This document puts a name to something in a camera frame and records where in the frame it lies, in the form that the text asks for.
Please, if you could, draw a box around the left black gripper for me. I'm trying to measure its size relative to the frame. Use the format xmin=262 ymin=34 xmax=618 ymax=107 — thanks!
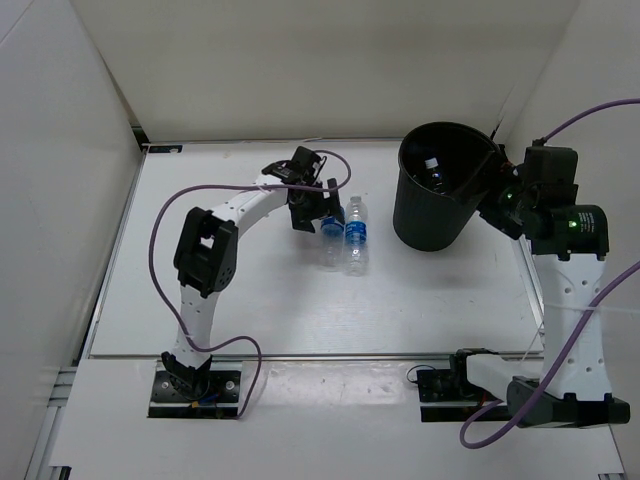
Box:
xmin=289 ymin=178 xmax=344 ymax=233

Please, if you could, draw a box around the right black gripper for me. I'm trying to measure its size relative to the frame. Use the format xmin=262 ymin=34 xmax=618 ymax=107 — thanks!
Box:
xmin=450 ymin=152 xmax=537 ymax=241

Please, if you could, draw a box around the blue label bottle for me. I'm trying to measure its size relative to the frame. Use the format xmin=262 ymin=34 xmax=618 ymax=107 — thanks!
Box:
xmin=321 ymin=217 xmax=345 ymax=271
xmin=344 ymin=195 xmax=369 ymax=276

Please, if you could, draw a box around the black plastic trash bin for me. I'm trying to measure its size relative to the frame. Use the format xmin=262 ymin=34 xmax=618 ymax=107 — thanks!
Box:
xmin=393 ymin=122 xmax=504 ymax=252

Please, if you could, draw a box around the clear unlabeled plastic bottle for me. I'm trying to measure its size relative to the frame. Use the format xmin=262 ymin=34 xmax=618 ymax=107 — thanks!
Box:
xmin=424 ymin=157 xmax=449 ymax=195

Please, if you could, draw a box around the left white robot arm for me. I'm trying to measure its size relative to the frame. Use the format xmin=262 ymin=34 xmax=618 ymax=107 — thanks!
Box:
xmin=161 ymin=147 xmax=344 ymax=401

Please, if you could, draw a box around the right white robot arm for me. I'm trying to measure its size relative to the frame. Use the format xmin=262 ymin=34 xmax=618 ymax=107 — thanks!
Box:
xmin=449 ymin=142 xmax=631 ymax=428

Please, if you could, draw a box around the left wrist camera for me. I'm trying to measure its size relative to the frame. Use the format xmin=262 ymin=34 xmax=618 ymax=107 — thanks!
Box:
xmin=289 ymin=146 xmax=324 ymax=177

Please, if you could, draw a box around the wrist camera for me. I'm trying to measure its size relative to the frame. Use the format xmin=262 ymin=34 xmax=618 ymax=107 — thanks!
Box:
xmin=289 ymin=146 xmax=324 ymax=177
xmin=522 ymin=145 xmax=578 ymax=185

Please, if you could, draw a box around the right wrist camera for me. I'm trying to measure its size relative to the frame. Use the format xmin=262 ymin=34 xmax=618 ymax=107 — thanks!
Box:
xmin=522 ymin=145 xmax=578 ymax=185

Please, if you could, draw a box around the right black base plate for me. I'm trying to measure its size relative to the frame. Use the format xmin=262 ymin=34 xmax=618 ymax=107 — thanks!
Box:
xmin=406 ymin=364 xmax=489 ymax=423

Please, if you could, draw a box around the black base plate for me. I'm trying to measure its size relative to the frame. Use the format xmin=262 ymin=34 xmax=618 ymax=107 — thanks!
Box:
xmin=406 ymin=364 xmax=489 ymax=423
xmin=147 ymin=362 xmax=243 ymax=420

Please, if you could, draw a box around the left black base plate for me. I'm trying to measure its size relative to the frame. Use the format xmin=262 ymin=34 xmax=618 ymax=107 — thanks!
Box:
xmin=147 ymin=362 xmax=243 ymax=420

